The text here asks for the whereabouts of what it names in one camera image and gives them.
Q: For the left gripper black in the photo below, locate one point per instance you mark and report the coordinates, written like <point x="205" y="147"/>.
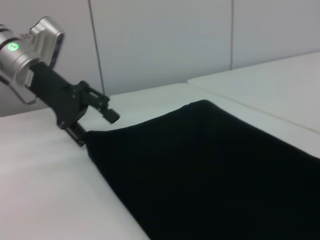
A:
<point x="57" y="97"/>

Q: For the black shirt with FREE print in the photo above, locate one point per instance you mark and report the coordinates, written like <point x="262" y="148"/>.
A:
<point x="200" y="162"/>

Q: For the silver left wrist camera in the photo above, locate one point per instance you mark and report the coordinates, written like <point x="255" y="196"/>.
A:
<point x="48" y="37"/>

